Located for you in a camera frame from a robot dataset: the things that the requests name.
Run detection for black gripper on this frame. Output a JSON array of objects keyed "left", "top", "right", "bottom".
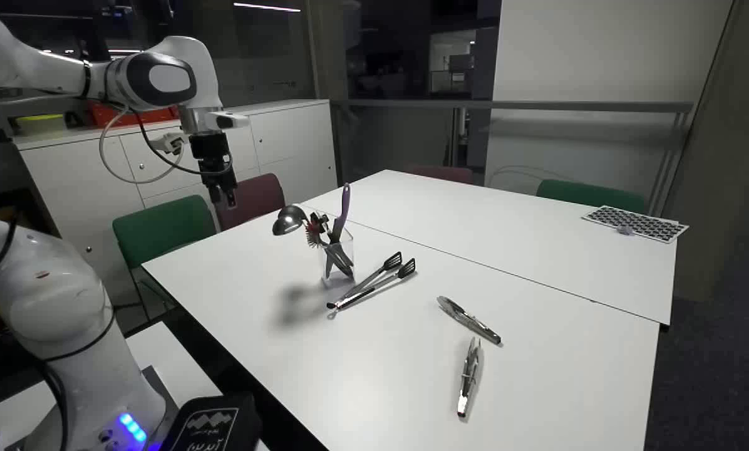
[{"left": 186, "top": 128, "right": 243, "bottom": 210}]

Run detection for steel ladle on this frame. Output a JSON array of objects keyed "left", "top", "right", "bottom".
[{"left": 270, "top": 204, "right": 311, "bottom": 238}]

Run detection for black handled steel utensil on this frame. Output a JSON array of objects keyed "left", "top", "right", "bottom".
[{"left": 437, "top": 294, "right": 507, "bottom": 348}]

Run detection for purple handled utensil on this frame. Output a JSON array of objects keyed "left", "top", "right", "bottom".
[{"left": 335, "top": 183, "right": 355, "bottom": 247}]

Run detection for steel kitchen tongs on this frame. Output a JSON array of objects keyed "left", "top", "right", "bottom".
[{"left": 453, "top": 337, "right": 486, "bottom": 421}]

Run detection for grey metal handrail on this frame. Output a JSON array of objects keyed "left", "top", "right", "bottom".
[{"left": 331, "top": 95, "right": 693, "bottom": 116}]

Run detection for clear plastic utensil holder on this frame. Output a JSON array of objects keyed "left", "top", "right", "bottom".
[{"left": 320, "top": 237, "right": 359, "bottom": 285}]

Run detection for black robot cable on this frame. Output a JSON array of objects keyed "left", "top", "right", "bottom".
[{"left": 132, "top": 105, "right": 205, "bottom": 179}]

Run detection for orange cardboard box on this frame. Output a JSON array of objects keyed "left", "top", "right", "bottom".
[{"left": 83, "top": 97, "right": 180, "bottom": 130}]

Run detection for small yellow green object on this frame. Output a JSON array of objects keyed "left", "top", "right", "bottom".
[{"left": 16, "top": 114, "right": 68, "bottom": 138}]

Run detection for dark red chair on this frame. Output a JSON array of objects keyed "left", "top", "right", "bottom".
[
  {"left": 407, "top": 161, "right": 481, "bottom": 186},
  {"left": 214, "top": 171, "right": 288, "bottom": 232}
]

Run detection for green chair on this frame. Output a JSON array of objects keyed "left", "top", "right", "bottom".
[
  {"left": 110, "top": 194, "right": 220, "bottom": 272},
  {"left": 534, "top": 179, "right": 650, "bottom": 216}
]

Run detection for red bristle brush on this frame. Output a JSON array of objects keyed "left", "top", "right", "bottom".
[{"left": 305, "top": 210, "right": 333, "bottom": 247}]

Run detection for black control box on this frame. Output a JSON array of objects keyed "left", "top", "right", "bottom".
[{"left": 157, "top": 397, "right": 264, "bottom": 451}]

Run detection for white cabinet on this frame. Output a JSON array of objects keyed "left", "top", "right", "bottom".
[{"left": 12, "top": 97, "right": 341, "bottom": 308}]

